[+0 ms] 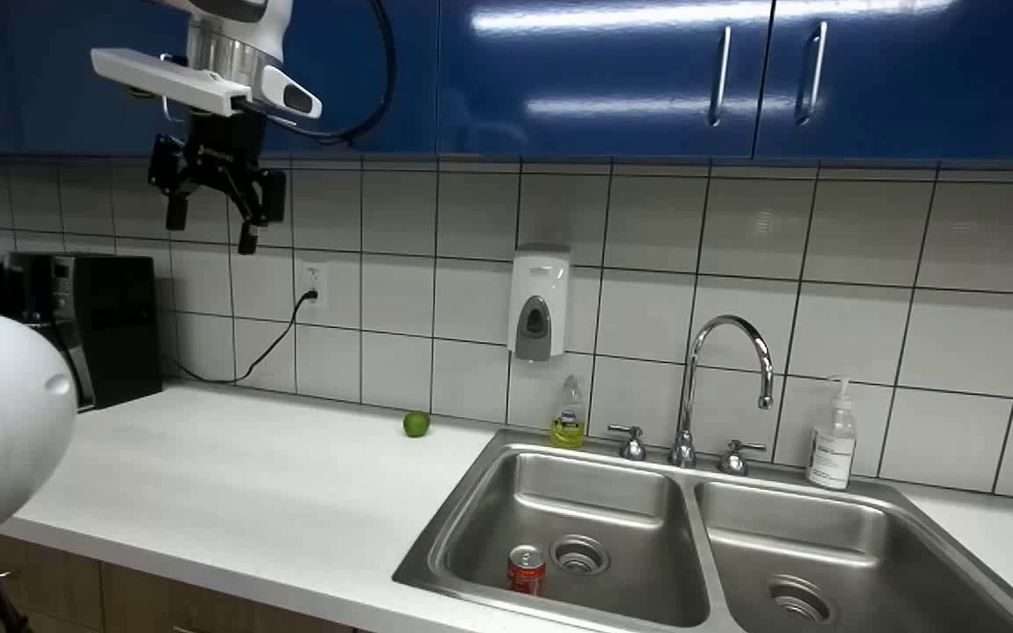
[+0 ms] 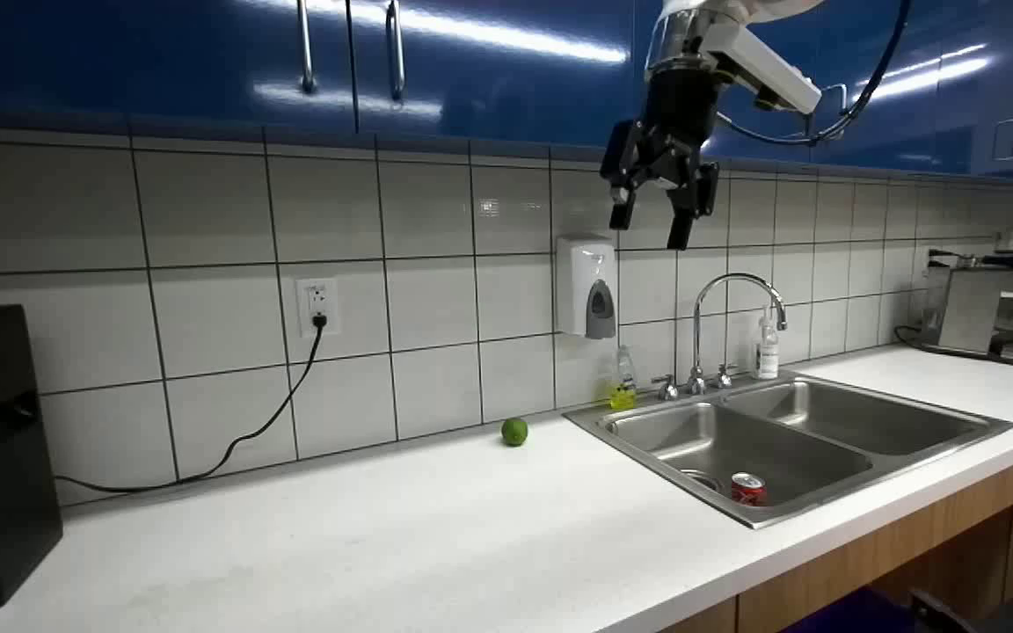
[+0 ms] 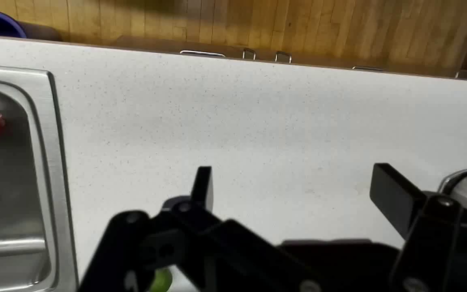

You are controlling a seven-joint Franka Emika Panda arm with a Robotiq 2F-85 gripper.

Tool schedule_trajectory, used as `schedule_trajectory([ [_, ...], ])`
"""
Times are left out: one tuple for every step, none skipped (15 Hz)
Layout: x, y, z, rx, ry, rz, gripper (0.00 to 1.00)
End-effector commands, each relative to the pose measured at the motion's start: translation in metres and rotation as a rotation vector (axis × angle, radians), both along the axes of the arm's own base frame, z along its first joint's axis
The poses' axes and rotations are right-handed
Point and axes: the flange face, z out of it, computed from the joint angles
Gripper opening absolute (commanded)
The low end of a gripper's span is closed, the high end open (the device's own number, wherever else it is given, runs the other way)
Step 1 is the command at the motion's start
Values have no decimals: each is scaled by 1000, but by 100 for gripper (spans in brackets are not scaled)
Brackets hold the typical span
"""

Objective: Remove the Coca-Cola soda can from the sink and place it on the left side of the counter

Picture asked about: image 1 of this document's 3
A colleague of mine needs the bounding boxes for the black power cable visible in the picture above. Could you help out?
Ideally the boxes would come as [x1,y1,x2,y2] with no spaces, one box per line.
[167,284,323,386]

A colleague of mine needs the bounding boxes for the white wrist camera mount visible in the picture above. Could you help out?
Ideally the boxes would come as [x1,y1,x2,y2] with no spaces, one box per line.
[92,51,323,121]

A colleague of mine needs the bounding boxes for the blue upper cabinets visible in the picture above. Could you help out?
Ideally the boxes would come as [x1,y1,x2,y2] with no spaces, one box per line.
[0,0,1013,163]

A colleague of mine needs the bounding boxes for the white wall soap dispenser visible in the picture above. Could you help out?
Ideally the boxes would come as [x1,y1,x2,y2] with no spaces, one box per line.
[505,255,571,361]

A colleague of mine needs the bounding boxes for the stainless steel double sink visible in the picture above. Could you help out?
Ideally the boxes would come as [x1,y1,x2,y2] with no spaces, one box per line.
[394,434,1013,633]

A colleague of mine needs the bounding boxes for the green lime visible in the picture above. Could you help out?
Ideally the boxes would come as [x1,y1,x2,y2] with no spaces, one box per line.
[402,411,432,439]

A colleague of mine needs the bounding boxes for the white wall outlet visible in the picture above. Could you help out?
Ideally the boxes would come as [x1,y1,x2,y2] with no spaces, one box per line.
[297,259,326,299]

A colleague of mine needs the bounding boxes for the red Coca-Cola can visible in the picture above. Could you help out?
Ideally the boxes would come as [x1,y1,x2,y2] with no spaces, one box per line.
[505,541,545,596]

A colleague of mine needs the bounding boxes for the clear hand soap pump bottle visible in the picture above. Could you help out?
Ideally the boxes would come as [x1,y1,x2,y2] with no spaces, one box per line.
[805,384,858,489]

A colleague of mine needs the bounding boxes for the chrome faucet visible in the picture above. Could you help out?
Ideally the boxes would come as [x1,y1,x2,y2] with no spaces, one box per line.
[605,313,781,480]

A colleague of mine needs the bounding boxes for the black coffee machine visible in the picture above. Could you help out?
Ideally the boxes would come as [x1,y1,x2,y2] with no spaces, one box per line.
[0,255,163,409]

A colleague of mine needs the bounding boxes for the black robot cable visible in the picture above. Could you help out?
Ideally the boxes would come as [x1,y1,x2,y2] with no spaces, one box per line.
[281,0,402,149]

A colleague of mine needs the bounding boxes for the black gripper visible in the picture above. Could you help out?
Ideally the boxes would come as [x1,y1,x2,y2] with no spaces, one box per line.
[149,113,286,256]

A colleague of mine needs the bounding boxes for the yellow dish soap bottle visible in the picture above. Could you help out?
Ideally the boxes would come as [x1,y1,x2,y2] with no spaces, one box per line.
[548,377,588,452]

